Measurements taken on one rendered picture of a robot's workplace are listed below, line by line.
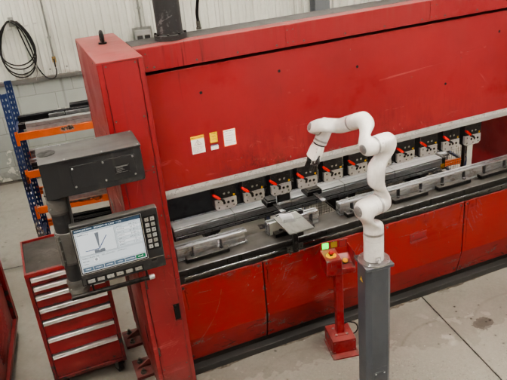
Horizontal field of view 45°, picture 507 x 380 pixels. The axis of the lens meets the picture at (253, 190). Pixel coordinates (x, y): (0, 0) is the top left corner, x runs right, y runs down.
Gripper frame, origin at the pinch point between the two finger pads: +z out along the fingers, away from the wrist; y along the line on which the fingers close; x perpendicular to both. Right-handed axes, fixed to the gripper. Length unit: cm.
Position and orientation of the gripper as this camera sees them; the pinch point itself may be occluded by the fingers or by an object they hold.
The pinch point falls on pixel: (309, 166)
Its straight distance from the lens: 374.3
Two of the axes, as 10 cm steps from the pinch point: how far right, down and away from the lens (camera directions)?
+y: 3.6, 4.8, -8.0
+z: -3.4, 8.7, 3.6
